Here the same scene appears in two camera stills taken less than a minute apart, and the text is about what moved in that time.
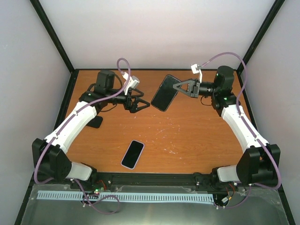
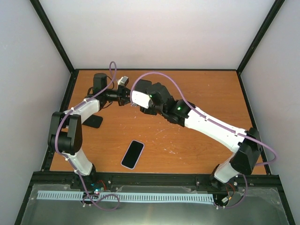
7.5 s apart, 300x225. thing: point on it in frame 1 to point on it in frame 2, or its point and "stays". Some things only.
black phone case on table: [96, 122] stays
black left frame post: [56, 39] stays
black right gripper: [192, 87] to [146, 112]
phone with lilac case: [132, 154] stays
